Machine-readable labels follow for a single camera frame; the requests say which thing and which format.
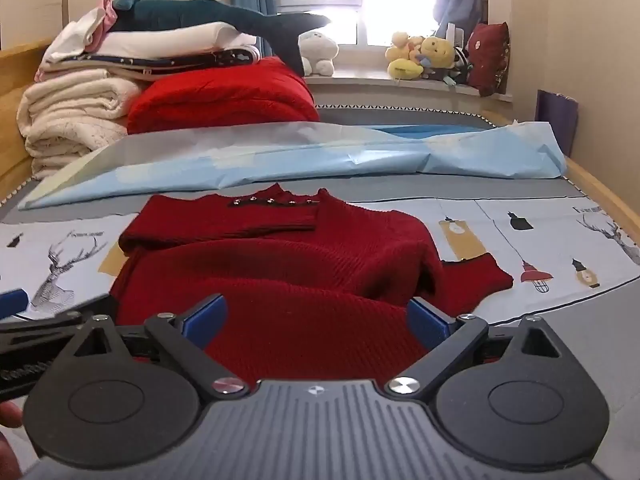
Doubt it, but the folded navy patterned sheet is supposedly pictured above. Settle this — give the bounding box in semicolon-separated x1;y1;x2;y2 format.
40;45;262;82

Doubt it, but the light blue plastic sheet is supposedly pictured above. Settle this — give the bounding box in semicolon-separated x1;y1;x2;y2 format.
20;121;568;209

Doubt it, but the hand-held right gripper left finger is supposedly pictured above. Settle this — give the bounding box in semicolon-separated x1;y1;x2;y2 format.
61;293;252;401

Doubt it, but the folded white pink cloth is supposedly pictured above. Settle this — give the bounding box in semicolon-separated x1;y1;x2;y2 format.
42;0;119;62

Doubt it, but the dark red knit sweater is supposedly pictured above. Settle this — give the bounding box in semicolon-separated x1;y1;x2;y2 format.
109;183;515;386

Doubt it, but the dark red cushion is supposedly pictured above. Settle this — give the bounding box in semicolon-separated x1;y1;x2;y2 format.
466;22;512;98

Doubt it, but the folded bright red quilt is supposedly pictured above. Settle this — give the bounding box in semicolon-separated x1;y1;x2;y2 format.
126;56;321;135

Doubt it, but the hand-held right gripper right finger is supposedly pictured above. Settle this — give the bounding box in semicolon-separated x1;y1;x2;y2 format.
385;297;577;401

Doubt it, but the grey deer print bed sheet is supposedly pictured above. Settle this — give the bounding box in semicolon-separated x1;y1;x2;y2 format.
0;102;640;480

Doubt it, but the white plush toy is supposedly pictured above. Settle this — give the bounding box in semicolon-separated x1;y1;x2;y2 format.
298;30;340;77

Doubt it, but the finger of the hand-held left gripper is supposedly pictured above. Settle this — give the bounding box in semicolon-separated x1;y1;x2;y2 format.
0;288;119;342

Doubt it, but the wooden bed frame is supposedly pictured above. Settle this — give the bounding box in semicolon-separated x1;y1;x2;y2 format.
0;37;640;266

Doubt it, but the yellow plush toy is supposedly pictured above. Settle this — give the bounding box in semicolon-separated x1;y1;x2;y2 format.
419;35;463;81
385;31;423;81

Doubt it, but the purple bag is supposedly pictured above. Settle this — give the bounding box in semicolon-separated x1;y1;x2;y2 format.
536;89;580;156

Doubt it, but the person's left hand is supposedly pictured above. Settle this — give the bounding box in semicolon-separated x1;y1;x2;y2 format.
0;402;25;480

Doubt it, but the teal shark plush toy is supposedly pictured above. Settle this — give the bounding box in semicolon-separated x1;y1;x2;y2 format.
111;0;332;76

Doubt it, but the folded white fluffy blanket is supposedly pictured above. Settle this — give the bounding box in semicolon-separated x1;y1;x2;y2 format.
17;69;143;179

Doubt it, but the window sill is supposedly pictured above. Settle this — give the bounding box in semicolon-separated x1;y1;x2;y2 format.
305;72;513;104

